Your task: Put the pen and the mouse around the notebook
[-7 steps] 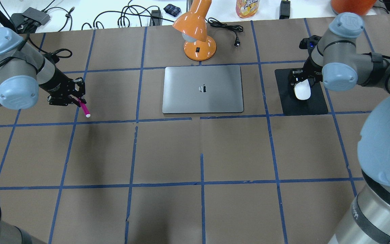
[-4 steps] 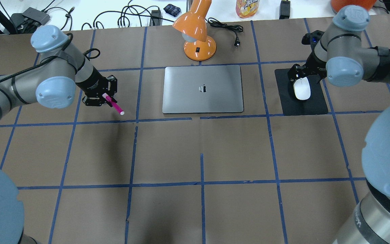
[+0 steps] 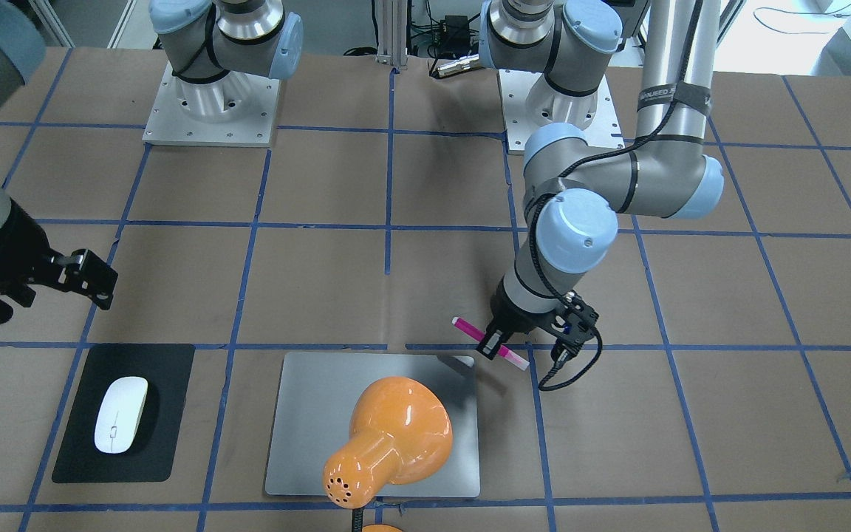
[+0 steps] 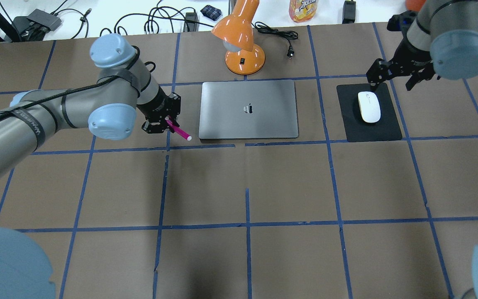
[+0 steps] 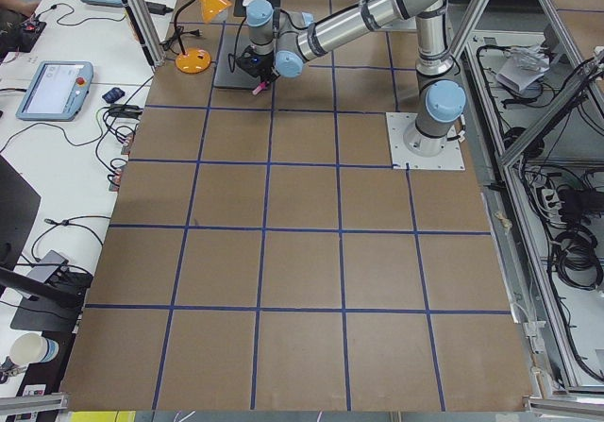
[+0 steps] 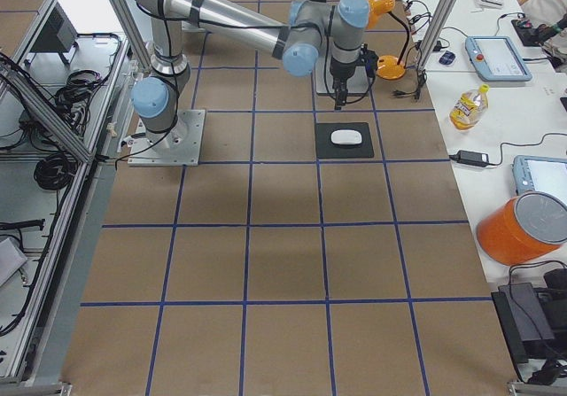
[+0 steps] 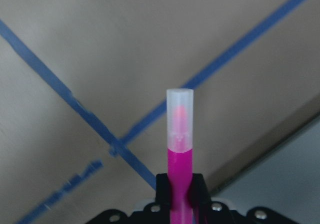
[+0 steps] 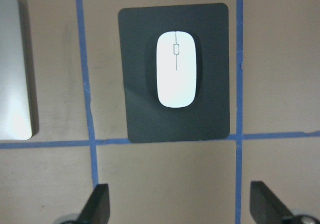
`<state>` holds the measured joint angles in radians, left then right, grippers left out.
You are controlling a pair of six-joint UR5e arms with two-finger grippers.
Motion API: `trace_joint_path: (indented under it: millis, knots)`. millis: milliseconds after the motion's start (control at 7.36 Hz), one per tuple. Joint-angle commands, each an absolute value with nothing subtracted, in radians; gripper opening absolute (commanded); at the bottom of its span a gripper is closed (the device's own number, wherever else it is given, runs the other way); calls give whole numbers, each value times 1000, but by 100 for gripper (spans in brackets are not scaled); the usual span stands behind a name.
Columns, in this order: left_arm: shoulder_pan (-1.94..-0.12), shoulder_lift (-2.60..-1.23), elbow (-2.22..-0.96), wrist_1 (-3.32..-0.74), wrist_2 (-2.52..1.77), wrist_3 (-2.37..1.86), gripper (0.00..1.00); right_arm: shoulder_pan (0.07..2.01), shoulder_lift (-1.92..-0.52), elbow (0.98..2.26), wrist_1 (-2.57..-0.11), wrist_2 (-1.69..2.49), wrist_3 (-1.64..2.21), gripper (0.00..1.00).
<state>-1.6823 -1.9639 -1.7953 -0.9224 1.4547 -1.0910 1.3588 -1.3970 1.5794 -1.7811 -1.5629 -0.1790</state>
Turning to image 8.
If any silver laptop notebook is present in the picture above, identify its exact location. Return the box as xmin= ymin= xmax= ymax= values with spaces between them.
xmin=0 ymin=0 xmax=39 ymax=142

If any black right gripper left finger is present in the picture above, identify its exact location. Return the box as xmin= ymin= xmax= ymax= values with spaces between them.
xmin=77 ymin=184 xmax=111 ymax=224

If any white computer mouse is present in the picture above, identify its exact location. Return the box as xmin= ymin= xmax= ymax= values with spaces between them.
xmin=156 ymin=31 xmax=197 ymax=108

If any black mousepad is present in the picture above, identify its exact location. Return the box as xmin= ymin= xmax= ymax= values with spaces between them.
xmin=118 ymin=3 xmax=230 ymax=143

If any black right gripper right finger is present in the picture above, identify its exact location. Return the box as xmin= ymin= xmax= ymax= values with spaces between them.
xmin=249 ymin=181 xmax=295 ymax=224

